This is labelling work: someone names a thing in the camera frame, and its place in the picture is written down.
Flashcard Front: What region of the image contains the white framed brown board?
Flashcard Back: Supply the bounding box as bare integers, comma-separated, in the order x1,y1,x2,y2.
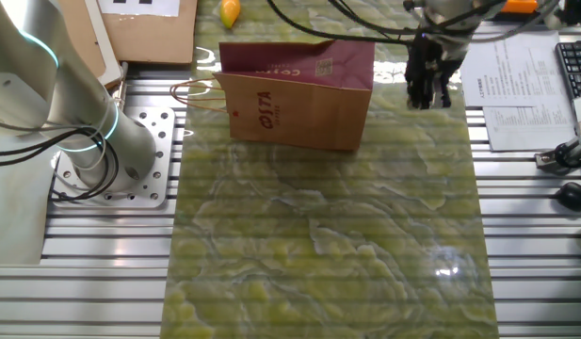
57,0,125,89

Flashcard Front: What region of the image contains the black cable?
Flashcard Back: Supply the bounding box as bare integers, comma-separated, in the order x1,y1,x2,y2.
266,0,562,48
0,124,121,202

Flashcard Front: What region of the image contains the orange plastic block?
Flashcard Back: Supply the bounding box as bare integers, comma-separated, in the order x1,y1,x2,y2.
499,0,540,14

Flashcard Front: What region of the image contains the brown cardboard sheet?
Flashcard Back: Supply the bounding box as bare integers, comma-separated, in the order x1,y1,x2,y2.
58,0,199,65

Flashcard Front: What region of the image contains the green marble pattern mat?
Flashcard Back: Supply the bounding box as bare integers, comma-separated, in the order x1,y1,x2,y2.
160,0,501,339

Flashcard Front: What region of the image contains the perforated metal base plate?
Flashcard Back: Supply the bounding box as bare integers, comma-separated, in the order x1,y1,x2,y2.
51,105,177,209

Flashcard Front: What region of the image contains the printed paper sheet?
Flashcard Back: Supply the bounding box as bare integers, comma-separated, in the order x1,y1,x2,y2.
482,105,579,153
460,30,576,108

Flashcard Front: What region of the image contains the yellow toy mango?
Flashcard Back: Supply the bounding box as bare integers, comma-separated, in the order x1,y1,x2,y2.
218,0,242,30

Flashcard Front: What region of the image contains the black keyboard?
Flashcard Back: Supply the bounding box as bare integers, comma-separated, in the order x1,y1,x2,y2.
556,40,581,101

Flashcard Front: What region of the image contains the checkerboard calibration paper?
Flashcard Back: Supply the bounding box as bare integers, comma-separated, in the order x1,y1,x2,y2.
97,0,182,18

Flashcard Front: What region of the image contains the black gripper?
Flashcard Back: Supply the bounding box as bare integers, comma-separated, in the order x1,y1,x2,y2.
404,31,464,110

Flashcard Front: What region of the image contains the Costa paper bag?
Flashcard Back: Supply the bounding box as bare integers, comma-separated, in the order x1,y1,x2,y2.
169,39,377,153

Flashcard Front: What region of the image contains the silver metal clamp handle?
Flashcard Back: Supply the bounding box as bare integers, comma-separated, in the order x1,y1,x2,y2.
111,60,130,110

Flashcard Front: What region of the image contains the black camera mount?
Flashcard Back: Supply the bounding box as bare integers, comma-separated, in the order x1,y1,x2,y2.
534,138,581,176

